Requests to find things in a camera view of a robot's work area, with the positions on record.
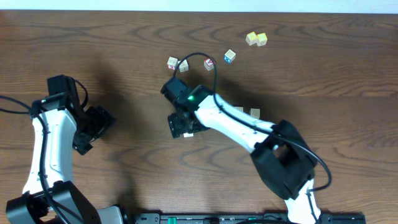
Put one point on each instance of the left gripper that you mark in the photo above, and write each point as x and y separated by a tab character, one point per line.
94	127

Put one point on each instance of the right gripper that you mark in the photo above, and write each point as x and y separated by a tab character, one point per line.
178	128

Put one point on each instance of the plain wooden block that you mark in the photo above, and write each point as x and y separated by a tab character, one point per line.
241	109
187	135
183	66
255	113

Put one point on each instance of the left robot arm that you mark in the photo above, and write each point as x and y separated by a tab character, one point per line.
61	126

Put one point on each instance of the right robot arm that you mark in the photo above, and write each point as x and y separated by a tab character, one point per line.
281	157

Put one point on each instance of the red sided wooden block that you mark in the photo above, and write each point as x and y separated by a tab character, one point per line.
172	63

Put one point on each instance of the red letter A block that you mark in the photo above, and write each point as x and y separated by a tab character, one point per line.
209	63

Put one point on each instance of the blue sided wooden block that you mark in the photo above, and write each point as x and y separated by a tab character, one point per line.
229	56

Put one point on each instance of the yellow wooden block left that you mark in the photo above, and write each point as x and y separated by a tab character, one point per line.
251	38

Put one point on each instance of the yellow wooden block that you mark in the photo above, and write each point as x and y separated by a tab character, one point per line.
251	38
261	39

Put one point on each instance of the yellow wooden block right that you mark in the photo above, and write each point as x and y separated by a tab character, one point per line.
261	39

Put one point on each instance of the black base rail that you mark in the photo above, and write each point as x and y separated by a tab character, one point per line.
230	218

